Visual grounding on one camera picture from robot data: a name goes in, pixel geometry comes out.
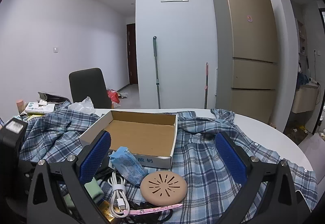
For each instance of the white wet wipes pack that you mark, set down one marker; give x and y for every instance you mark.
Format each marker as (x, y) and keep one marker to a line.
(36, 108)

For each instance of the dark wooden door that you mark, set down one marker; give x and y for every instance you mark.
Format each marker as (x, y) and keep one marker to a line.
(131, 52)

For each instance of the clear plastic bag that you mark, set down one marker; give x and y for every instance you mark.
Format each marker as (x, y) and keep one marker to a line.
(86, 106)

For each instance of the round tan perforated disc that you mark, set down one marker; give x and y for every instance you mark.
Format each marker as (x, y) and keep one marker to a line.
(162, 188)

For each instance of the red plastic bag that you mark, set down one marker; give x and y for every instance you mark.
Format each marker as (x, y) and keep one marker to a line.
(113, 95)

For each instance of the dark office chair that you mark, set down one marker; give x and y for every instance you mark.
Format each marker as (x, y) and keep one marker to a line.
(90, 83)

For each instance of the blue plaid shirt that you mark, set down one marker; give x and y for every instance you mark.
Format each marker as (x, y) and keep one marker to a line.
(55, 136)

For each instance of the green mop handle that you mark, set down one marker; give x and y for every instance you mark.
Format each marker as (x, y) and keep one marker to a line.
(156, 71)

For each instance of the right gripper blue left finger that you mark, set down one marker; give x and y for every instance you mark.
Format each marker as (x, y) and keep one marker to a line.
(45, 201)

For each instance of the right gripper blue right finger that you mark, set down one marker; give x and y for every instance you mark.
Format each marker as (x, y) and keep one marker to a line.
(280, 202)

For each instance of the open cardboard box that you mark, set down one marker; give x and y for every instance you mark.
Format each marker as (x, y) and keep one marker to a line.
(150, 137)

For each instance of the gold refrigerator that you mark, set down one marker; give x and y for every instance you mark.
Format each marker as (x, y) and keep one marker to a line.
(248, 56)

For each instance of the green pouch with snap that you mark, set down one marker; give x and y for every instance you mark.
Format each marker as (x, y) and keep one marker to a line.
(94, 191)

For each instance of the beige cabinet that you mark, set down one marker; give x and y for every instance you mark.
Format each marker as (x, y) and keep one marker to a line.
(305, 98)

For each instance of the yellow blue card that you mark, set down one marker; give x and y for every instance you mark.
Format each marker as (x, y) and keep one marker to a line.
(104, 207)

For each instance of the blue tissue pack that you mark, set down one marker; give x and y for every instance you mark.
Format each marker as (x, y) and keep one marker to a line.
(128, 166)

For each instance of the pink cup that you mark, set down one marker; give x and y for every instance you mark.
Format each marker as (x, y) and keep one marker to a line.
(20, 106)

